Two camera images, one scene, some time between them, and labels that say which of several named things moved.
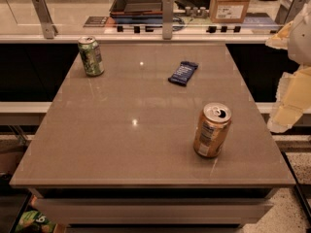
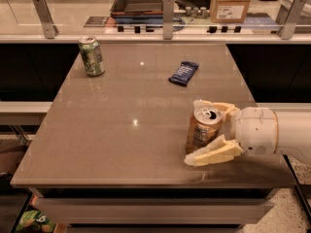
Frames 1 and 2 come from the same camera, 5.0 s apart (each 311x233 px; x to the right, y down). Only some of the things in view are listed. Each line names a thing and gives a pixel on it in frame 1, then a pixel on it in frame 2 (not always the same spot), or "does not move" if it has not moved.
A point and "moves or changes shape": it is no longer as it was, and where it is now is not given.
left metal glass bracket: [50, 30] does not move
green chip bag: [35, 221] does not move
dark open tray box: [139, 5] does not move
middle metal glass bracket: [167, 16] does not move
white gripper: [301, 44] to [255, 130]
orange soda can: [212, 127] moves or changes shape
